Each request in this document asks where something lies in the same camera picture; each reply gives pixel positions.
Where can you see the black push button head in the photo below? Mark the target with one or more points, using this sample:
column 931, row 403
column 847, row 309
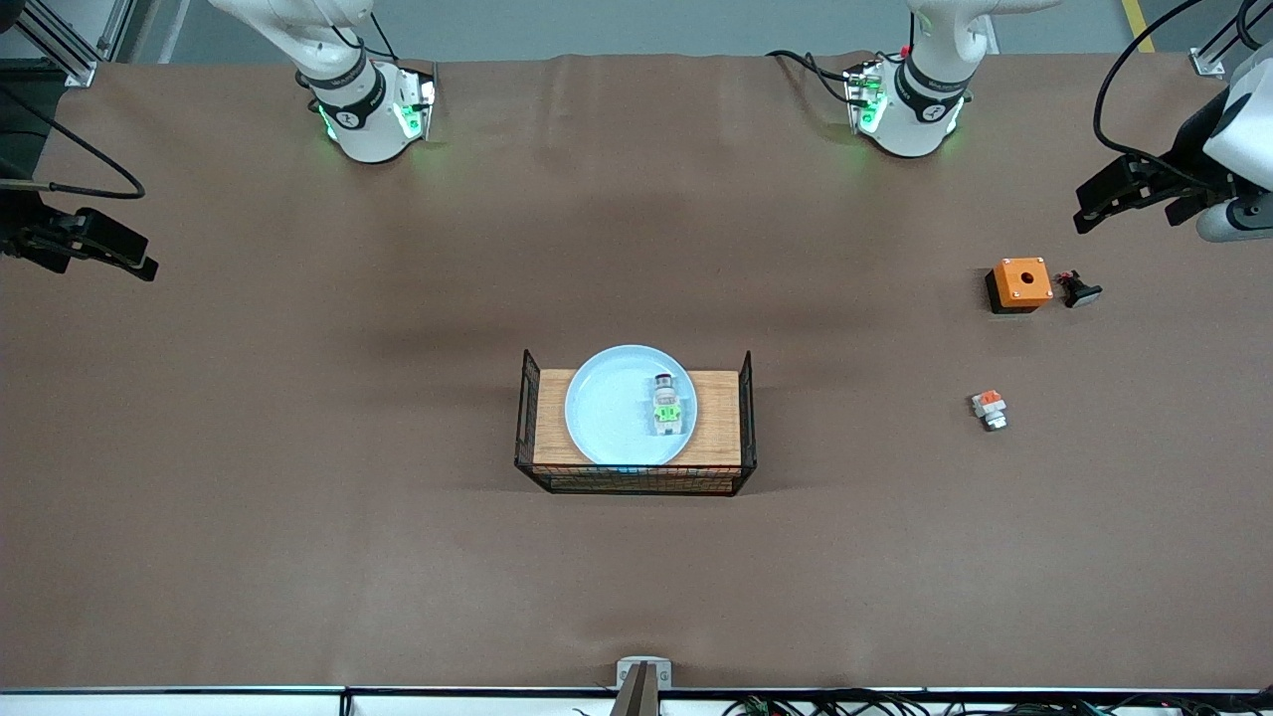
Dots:
column 1080, row 292

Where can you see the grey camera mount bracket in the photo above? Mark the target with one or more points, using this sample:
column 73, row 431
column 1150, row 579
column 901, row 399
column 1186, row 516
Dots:
column 643, row 676

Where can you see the brown table cover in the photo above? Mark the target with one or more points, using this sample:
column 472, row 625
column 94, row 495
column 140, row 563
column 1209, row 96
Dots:
column 636, row 249

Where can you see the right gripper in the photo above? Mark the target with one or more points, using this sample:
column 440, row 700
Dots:
column 18, row 227

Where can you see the white table edge rail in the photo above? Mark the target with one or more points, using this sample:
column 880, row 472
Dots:
column 199, row 702

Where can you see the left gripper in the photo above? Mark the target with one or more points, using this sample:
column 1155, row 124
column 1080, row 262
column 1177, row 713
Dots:
column 1189, row 149

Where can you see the green-tab white switch block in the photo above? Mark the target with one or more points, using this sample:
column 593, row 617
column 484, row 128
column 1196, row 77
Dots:
column 668, row 413

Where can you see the aluminium frame profile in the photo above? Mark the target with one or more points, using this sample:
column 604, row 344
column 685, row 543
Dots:
column 1211, row 58
column 75, row 55

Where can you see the orange-tab white switch block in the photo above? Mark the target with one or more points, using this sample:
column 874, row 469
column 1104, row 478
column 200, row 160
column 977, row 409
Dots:
column 990, row 408

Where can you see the light blue round plate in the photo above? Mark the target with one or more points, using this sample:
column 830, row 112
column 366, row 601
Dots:
column 612, row 408

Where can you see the green-lit base connector panel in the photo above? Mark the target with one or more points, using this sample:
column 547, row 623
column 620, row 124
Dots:
column 863, row 99
column 416, row 104

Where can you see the orange button box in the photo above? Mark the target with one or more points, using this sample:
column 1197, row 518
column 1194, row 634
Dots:
column 1022, row 281

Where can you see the wooden board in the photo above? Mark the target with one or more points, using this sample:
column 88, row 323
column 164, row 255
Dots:
column 721, row 418

